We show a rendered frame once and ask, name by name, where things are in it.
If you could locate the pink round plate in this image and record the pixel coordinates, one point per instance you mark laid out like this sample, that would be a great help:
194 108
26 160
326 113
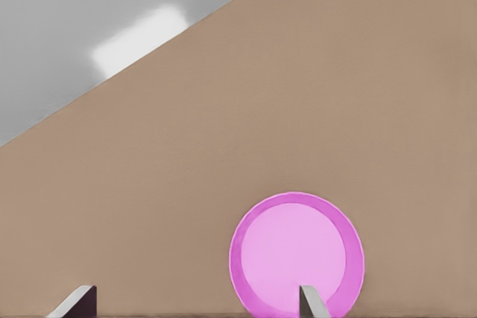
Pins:
294 247

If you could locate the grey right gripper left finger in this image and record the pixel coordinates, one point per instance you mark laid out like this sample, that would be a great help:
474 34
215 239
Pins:
80 302

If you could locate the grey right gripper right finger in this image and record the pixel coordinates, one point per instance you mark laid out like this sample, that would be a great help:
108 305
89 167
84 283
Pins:
312 301

